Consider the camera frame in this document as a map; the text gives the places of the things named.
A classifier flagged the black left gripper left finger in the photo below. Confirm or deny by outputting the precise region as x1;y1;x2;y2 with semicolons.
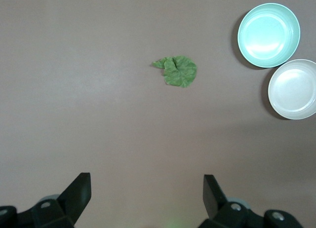
18;172;92;228

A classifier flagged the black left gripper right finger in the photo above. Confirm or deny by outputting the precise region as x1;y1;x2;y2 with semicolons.
198;174;267;228

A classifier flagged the green lettuce leaf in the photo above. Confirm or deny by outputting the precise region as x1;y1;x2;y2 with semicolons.
151;55;198;89

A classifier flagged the beige plate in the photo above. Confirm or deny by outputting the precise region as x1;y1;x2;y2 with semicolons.
268;59;316;120

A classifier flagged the pale green plate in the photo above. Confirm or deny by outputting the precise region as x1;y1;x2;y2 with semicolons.
237;2;301;68

